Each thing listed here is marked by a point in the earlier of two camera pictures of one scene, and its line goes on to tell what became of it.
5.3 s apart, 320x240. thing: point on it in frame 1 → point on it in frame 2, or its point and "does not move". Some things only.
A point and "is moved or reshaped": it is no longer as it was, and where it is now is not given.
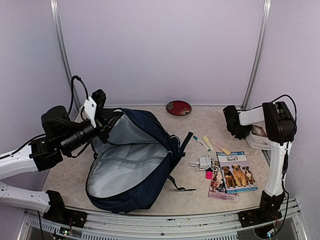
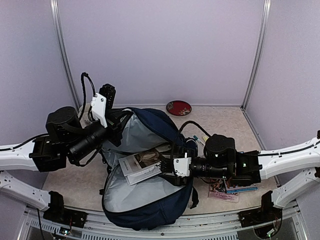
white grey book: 257,138 → 139,166
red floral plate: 179,108 does not move
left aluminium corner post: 62,41 does not move
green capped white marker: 201,143 does not move
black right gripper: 241,135 → 180,151
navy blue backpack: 129,170 is moved or reshaped
